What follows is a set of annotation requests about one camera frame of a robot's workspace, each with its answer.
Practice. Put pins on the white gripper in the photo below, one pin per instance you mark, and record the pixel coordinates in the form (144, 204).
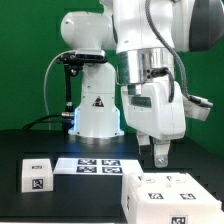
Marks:
(152, 114)

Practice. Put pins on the white cabinet body box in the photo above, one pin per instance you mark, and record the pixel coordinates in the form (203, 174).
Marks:
(169, 211)

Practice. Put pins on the white cabinet top block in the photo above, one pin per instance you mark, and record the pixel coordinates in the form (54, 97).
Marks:
(37, 175)

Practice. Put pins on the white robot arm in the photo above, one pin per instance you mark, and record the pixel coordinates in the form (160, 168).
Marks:
(128, 56)

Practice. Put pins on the white marker sheet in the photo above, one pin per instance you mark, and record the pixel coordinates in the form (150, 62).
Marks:
(94, 166)

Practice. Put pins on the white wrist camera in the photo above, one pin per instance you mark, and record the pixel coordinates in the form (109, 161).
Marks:
(199, 111)

